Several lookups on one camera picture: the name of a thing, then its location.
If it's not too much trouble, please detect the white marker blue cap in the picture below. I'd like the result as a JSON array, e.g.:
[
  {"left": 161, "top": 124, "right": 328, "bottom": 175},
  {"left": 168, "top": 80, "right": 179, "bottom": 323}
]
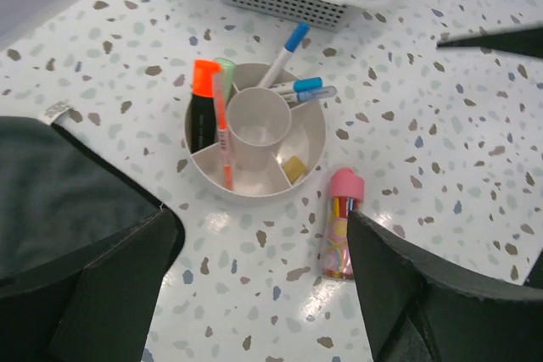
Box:
[{"left": 270, "top": 77, "right": 323, "bottom": 95}]

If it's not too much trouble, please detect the white round divided organizer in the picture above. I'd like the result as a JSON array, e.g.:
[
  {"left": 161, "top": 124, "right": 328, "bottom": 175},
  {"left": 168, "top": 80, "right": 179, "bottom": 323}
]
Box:
[{"left": 189, "top": 63, "right": 327, "bottom": 206}]

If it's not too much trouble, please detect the white pen blue cap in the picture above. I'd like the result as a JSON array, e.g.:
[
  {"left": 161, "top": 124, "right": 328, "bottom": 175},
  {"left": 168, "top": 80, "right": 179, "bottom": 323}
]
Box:
[{"left": 258, "top": 21, "right": 310, "bottom": 88}]

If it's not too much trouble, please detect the pink capped crayon tube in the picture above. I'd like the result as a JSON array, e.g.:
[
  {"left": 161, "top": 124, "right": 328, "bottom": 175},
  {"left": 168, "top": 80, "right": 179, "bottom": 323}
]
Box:
[{"left": 320, "top": 167, "right": 365, "bottom": 281}]

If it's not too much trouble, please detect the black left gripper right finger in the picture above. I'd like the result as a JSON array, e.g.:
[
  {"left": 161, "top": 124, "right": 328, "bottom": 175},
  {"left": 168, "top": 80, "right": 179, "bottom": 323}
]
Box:
[{"left": 347, "top": 212, "right": 542, "bottom": 361}]

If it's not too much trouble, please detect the orange gel pen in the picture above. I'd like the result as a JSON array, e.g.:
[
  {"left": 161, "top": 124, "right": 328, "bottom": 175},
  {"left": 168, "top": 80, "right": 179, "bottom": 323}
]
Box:
[{"left": 212, "top": 71, "right": 233, "bottom": 191}]

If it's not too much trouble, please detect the small tan eraser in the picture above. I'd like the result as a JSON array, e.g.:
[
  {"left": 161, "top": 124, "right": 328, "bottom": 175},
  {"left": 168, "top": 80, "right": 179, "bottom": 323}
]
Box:
[{"left": 282, "top": 156, "right": 306, "bottom": 184}]

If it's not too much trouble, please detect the dark grey microfibre cloth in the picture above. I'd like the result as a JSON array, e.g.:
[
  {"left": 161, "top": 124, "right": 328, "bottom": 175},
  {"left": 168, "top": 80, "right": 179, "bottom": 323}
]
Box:
[{"left": 1, "top": 116, "right": 165, "bottom": 284}]

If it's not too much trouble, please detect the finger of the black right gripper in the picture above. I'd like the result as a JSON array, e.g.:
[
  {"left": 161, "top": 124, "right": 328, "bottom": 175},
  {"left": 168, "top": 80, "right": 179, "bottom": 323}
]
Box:
[{"left": 436, "top": 24, "right": 542, "bottom": 59}]

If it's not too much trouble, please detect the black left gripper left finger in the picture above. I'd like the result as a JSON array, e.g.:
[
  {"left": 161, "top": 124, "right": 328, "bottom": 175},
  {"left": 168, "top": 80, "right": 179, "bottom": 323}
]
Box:
[{"left": 1, "top": 210, "right": 178, "bottom": 361}]

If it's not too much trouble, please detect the orange capped marker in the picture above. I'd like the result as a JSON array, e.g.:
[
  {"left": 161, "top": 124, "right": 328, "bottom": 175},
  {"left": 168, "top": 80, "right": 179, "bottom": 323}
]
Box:
[{"left": 190, "top": 59, "right": 221, "bottom": 153}]

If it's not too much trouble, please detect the green eraser block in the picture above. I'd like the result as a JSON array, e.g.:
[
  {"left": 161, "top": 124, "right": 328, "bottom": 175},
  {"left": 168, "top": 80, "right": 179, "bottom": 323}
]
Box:
[{"left": 214, "top": 58, "right": 236, "bottom": 103}]

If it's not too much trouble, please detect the clear blue ballpoint pen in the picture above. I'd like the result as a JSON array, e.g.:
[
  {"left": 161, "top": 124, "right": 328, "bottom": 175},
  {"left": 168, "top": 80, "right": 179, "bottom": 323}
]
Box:
[{"left": 283, "top": 86, "right": 337, "bottom": 103}]

